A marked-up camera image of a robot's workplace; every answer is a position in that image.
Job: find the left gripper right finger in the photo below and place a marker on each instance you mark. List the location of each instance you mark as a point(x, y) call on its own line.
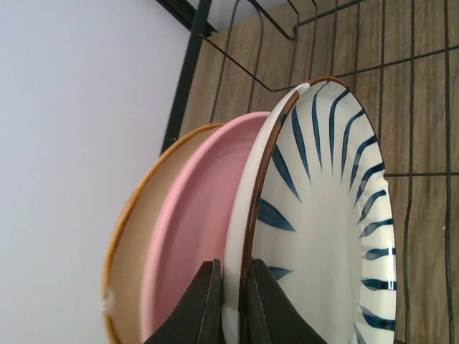
point(271, 317)

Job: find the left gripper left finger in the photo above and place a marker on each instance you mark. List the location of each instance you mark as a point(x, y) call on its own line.
point(197, 317)

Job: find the beige orange rimmed plate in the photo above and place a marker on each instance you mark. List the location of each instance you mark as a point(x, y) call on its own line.
point(125, 257)

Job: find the pink plate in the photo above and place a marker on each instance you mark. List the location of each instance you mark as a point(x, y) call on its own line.
point(193, 217)

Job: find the white blue striped plate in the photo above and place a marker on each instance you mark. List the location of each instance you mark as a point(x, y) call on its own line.
point(314, 205)

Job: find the black wire dish rack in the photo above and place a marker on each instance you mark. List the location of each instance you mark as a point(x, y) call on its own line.
point(401, 60)

